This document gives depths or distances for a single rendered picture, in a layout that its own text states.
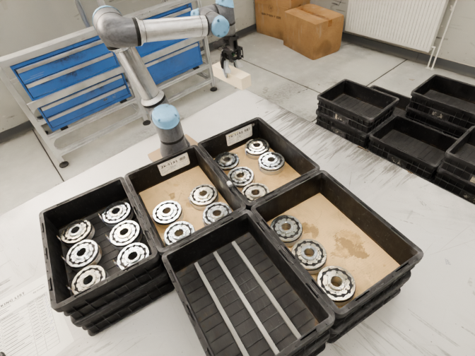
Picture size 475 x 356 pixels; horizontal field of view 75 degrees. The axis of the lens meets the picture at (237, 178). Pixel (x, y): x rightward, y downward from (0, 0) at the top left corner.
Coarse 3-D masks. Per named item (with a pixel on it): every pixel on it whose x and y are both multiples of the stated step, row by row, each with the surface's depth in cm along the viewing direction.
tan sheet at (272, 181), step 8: (232, 152) 132; (240, 152) 131; (240, 160) 128; (248, 160) 127; (256, 160) 127; (256, 168) 123; (288, 168) 122; (256, 176) 120; (264, 176) 120; (272, 176) 119; (280, 176) 119; (288, 176) 119; (296, 176) 118; (264, 184) 117; (272, 184) 116; (280, 184) 116
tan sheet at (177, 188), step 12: (192, 168) 127; (168, 180) 124; (180, 180) 123; (192, 180) 123; (204, 180) 122; (144, 192) 121; (156, 192) 120; (168, 192) 119; (180, 192) 119; (156, 204) 116; (180, 204) 114; (192, 216) 110; (156, 228) 108
